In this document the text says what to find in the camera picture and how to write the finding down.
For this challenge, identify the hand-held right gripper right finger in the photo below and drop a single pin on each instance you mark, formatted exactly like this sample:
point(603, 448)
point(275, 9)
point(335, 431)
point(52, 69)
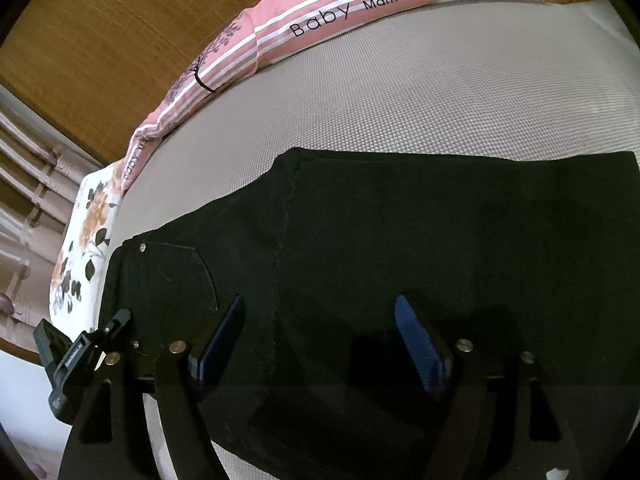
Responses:
point(425, 355)

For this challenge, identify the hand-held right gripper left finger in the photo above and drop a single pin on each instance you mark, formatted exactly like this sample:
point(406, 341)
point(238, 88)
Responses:
point(220, 350)

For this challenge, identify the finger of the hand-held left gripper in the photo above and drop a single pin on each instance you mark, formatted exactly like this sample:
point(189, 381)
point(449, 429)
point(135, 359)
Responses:
point(114, 327)

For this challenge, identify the black pants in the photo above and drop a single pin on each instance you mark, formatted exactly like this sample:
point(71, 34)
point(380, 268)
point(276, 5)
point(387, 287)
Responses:
point(400, 220)

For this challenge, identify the white floral pillow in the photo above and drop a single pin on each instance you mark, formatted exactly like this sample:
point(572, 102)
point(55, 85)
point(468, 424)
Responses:
point(85, 260)

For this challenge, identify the beige bed cover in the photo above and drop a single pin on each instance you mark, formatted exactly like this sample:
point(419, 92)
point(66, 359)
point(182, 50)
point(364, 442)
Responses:
point(400, 100)

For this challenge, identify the brown woven panel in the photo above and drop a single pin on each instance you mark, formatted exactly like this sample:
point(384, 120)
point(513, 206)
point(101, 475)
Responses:
point(125, 35)

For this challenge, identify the pink striped bolster pillow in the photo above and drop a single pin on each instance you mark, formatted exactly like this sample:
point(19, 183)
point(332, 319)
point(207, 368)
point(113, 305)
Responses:
point(320, 15)

